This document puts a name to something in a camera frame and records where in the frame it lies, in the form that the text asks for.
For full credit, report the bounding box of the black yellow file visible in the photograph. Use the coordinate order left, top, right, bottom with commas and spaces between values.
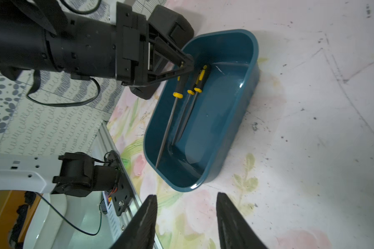
178, 64, 211, 141
155, 73, 190, 169
171, 69, 202, 146

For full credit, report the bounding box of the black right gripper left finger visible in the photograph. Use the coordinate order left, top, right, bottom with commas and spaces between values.
110, 195, 157, 249

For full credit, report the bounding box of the aluminium mounting rail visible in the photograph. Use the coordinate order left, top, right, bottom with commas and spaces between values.
90, 121, 163, 249

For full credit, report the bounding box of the orange wooden box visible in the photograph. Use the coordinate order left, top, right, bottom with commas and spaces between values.
0, 190, 41, 249

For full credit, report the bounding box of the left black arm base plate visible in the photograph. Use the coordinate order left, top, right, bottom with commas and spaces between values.
105, 150, 134, 216

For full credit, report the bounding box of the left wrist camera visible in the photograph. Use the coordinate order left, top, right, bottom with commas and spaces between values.
148, 5, 194, 49

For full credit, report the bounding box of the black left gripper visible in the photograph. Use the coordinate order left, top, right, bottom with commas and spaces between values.
43, 3, 194, 87

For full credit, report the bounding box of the teal plastic storage box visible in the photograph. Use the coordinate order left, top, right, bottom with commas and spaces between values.
143, 29, 259, 192

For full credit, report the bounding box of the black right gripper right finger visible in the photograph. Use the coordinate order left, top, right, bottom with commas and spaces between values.
216, 192, 267, 249

